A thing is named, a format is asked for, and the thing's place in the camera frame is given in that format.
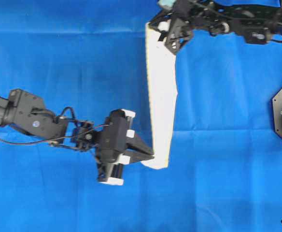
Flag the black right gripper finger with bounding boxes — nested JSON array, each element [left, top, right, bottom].
[[148, 19, 171, 33]]

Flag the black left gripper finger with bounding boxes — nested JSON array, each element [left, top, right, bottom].
[[124, 151, 154, 164], [126, 131, 154, 156]]

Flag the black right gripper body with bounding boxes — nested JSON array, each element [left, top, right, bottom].
[[155, 0, 212, 55]]

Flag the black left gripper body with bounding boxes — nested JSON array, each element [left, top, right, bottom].
[[95, 109, 136, 186]]

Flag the yellow striped towel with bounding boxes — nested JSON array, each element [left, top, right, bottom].
[[142, 23, 178, 170]]

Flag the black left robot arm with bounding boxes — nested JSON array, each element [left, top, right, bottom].
[[0, 89, 154, 186]]

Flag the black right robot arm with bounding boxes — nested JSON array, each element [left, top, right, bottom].
[[148, 0, 282, 55]]

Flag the blue table cloth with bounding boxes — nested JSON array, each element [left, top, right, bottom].
[[0, 0, 282, 232]]

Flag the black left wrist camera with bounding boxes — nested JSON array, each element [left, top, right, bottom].
[[98, 109, 129, 163]]

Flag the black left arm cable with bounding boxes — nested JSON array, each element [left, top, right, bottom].
[[0, 106, 110, 146]]

